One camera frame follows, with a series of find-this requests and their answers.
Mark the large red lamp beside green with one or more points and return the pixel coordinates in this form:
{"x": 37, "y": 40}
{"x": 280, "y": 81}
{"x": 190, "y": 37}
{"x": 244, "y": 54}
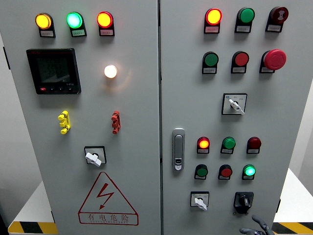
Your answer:
{"x": 105, "y": 19}

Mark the large red stop button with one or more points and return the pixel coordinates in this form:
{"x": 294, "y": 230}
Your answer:
{"x": 275, "y": 59}

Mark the silver door lock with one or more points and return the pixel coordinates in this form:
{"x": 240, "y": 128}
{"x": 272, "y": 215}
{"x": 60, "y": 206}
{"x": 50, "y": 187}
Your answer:
{"x": 178, "y": 147}

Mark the small red round lamp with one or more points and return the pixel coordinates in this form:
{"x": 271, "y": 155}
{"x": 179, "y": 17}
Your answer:
{"x": 203, "y": 143}
{"x": 254, "y": 143}

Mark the large red lamp beside button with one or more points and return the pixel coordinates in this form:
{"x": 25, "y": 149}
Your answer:
{"x": 213, "y": 16}

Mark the dark red buzzer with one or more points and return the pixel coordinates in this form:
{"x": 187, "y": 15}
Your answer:
{"x": 279, "y": 15}

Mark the large green domed button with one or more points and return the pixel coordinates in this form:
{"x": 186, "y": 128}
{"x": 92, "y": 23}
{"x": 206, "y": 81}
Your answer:
{"x": 246, "y": 15}

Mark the large yellow round lamp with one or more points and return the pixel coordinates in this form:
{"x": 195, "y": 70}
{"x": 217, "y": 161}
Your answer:
{"x": 43, "y": 21}

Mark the pale grey door with display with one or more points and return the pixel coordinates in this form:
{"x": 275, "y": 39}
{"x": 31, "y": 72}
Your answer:
{"x": 137, "y": 98}

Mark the small green round lamp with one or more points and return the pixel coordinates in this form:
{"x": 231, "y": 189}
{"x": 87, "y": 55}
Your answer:
{"x": 249, "y": 170}
{"x": 229, "y": 143}

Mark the white round lamp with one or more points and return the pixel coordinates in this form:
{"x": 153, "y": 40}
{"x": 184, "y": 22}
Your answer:
{"x": 110, "y": 71}

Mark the flat red push button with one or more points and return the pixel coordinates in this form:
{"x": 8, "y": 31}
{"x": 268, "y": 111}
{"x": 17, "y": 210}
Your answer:
{"x": 241, "y": 58}

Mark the black yellow striped tape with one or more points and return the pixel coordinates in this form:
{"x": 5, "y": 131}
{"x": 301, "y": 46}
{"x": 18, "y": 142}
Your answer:
{"x": 31, "y": 228}
{"x": 296, "y": 228}

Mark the black display meter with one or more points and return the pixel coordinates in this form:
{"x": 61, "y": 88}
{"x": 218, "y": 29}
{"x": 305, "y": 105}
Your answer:
{"x": 53, "y": 70}

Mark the black door hinge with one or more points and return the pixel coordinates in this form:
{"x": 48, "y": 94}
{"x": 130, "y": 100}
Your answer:
{"x": 278, "y": 205}
{"x": 53, "y": 216}
{"x": 6, "y": 58}

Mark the small red push button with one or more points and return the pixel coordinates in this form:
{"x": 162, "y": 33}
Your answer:
{"x": 226, "y": 172}

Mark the small green push button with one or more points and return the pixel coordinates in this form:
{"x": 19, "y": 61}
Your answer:
{"x": 202, "y": 171}

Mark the flat green push button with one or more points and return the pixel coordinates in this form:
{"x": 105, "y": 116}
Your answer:
{"x": 211, "y": 59}

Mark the red warning triangle sign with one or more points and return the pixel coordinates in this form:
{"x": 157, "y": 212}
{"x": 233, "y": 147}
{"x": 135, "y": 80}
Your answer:
{"x": 107, "y": 217}

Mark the large lit green lamp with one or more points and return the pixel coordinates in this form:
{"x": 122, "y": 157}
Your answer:
{"x": 74, "y": 20}

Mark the turn switch black knob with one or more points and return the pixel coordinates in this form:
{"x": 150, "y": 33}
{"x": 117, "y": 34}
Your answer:
{"x": 243, "y": 201}

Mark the small label plate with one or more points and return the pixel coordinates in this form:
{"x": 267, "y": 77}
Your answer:
{"x": 212, "y": 29}
{"x": 266, "y": 70}
{"x": 242, "y": 29}
{"x": 202, "y": 151}
{"x": 209, "y": 70}
{"x": 238, "y": 70}
{"x": 223, "y": 178}
{"x": 247, "y": 178}
{"x": 226, "y": 151}
{"x": 106, "y": 32}
{"x": 47, "y": 33}
{"x": 252, "y": 151}
{"x": 199, "y": 177}
{"x": 78, "y": 32}
{"x": 273, "y": 28}

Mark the pale grey door with lock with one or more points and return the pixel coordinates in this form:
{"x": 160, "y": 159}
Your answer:
{"x": 190, "y": 110}

